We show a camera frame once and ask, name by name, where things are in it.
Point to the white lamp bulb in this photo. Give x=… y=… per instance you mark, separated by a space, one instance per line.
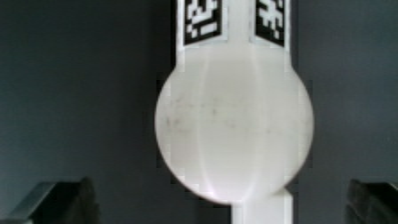
x=232 y=119

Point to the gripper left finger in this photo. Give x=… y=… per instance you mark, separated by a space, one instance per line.
x=58 y=203

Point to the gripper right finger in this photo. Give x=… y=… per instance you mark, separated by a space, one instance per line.
x=371 y=203

